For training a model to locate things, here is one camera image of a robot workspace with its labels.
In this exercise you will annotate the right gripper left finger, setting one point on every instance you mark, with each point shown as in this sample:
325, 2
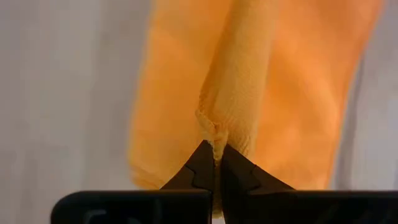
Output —
199, 174

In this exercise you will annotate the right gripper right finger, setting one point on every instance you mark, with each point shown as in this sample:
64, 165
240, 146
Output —
242, 177

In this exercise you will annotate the orange microfiber towel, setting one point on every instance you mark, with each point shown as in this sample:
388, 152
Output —
295, 93

